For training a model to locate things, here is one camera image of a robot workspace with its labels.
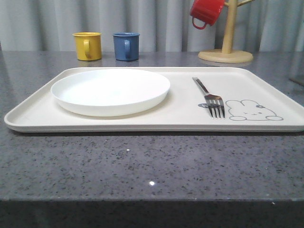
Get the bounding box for white round plate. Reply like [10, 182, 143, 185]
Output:
[51, 69, 171, 117]

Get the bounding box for silver metal fork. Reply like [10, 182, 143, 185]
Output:
[192, 77, 225, 119]

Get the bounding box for silver metal spoon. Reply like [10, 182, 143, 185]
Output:
[289, 76, 304, 86]

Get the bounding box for cream rabbit serving tray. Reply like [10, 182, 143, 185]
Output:
[4, 67, 304, 133]

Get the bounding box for blue mug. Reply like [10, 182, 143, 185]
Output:
[113, 32, 140, 61]

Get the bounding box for yellow mug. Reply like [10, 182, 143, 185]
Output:
[73, 32, 102, 61]

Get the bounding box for wooden mug tree stand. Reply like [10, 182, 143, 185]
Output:
[198, 0, 253, 64]

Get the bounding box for red mug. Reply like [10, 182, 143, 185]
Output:
[190, 0, 225, 29]

